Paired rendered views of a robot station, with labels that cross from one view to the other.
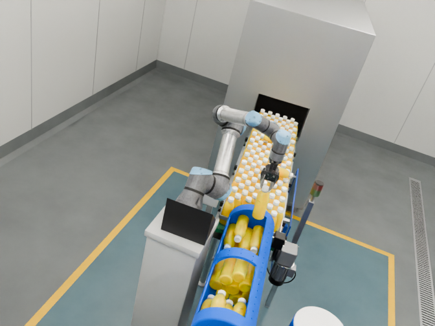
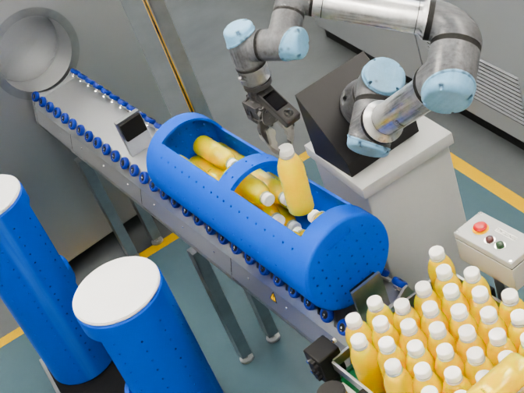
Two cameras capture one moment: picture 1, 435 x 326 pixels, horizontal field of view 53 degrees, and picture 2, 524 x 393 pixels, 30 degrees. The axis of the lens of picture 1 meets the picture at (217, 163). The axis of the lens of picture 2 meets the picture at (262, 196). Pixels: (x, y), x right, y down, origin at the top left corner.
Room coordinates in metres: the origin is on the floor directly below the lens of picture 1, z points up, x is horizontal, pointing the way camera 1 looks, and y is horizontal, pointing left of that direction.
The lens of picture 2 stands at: (3.74, -1.33, 2.84)
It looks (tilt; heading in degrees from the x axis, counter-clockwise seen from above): 37 degrees down; 152
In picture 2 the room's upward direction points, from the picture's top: 22 degrees counter-clockwise
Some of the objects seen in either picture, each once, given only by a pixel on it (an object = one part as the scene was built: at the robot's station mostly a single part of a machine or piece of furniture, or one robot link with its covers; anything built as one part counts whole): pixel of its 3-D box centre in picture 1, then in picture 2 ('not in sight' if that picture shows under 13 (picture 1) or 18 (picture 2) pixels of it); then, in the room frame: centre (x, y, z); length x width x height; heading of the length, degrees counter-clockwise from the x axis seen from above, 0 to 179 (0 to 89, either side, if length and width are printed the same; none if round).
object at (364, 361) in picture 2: (276, 220); (368, 367); (2.32, -0.47, 0.99); 0.07 x 0.07 x 0.19
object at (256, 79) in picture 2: (277, 154); (253, 73); (1.97, -0.29, 1.67); 0.08 x 0.08 x 0.05
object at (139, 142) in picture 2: not in sight; (135, 133); (0.82, -0.17, 1.00); 0.10 x 0.04 x 0.15; 85
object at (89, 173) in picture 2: not in sight; (108, 210); (0.12, -0.18, 0.31); 0.06 x 0.06 x 0.63; 85
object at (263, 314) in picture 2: not in sight; (249, 285); (1.11, -0.13, 0.31); 0.06 x 0.06 x 0.63; 85
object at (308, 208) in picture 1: (287, 257); not in sight; (2.50, -0.69, 0.55); 0.04 x 0.04 x 1.10; 85
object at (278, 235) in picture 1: (277, 240); (327, 360); (2.18, -0.50, 0.95); 0.10 x 0.07 x 0.10; 85
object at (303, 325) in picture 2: not in sight; (193, 204); (1.11, -0.20, 0.79); 2.17 x 0.29 x 0.34; 175
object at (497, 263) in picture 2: (213, 191); (497, 249); (2.38, -0.03, 1.05); 0.20 x 0.10 x 0.10; 175
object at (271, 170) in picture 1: (272, 168); (262, 99); (1.97, -0.29, 1.59); 0.09 x 0.08 x 0.12; 175
